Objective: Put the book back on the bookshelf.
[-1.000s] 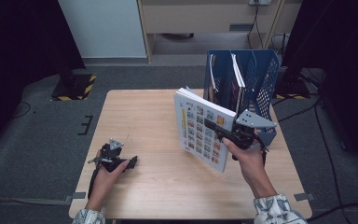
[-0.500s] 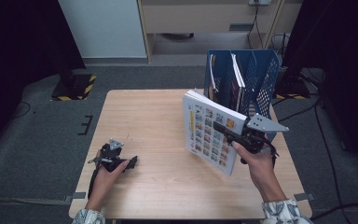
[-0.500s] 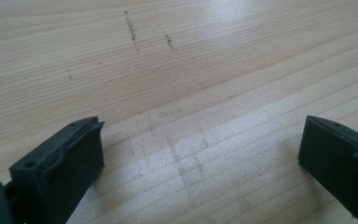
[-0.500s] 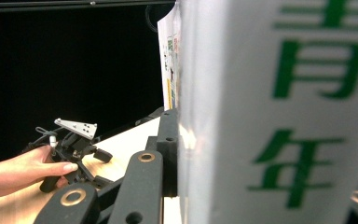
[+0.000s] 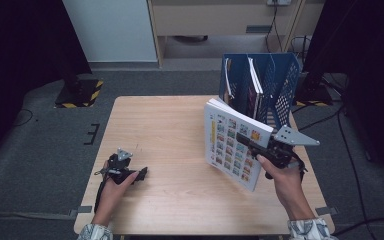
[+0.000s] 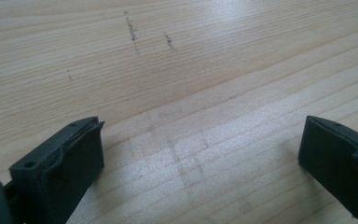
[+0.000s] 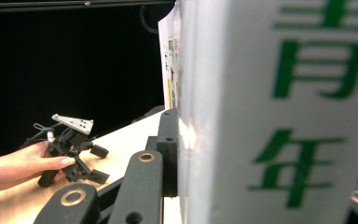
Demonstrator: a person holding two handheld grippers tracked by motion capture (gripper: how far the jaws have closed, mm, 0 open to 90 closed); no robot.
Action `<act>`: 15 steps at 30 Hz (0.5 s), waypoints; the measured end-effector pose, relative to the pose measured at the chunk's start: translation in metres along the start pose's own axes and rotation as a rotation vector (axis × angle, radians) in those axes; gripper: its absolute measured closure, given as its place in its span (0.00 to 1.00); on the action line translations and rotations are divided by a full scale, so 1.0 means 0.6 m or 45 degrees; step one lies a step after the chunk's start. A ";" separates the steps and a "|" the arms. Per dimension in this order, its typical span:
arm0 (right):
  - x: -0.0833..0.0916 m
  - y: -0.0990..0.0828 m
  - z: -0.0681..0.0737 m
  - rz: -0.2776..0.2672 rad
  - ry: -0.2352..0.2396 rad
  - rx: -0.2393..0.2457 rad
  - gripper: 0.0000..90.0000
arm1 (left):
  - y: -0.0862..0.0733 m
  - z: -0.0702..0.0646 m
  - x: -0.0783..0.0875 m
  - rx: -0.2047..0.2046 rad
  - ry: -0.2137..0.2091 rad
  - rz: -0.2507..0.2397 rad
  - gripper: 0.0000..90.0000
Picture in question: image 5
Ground long black floor cable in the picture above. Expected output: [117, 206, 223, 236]
[336, 99, 379, 240]

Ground short black floor cable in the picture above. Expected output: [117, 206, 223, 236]
[296, 109, 343, 132]

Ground person's left hand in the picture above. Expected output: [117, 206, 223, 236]
[95, 160, 141, 220]

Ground person's right hand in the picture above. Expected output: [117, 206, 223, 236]
[255, 154, 310, 205]

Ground white cabinet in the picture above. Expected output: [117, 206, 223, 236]
[62, 0, 159, 64]

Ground thick black floor cable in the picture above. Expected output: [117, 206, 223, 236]
[333, 216, 384, 236]

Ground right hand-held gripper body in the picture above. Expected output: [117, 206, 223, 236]
[263, 125, 321, 170]

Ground black stand base yellow stripes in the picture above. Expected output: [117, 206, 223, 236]
[54, 78, 104, 109]
[294, 82, 334, 108]

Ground black coiled cable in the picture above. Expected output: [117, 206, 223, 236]
[290, 35, 312, 62]

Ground black magazine with red fan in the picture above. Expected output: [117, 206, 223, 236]
[222, 57, 237, 105]

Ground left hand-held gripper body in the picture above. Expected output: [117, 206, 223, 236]
[107, 148, 138, 185]

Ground right hand-held gripper cable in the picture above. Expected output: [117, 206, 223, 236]
[292, 153, 310, 184]

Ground beige desk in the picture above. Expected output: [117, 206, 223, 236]
[146, 0, 326, 69]

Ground hand-held gripper cable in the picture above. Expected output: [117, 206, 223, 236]
[292, 153, 310, 184]
[93, 168, 114, 214]

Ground thin black floor cable loop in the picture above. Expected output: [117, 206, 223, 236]
[13, 108, 34, 128]

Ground left hand-held gripper cable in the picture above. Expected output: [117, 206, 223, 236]
[93, 168, 114, 214]

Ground white book with picture grid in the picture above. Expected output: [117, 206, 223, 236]
[203, 97, 275, 193]

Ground black hanging cable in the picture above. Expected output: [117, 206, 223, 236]
[264, 4, 285, 53]

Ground blue file rack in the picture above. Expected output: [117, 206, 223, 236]
[218, 52, 301, 132]

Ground purple magazine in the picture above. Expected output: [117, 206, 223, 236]
[250, 58, 266, 120]
[245, 57, 260, 118]

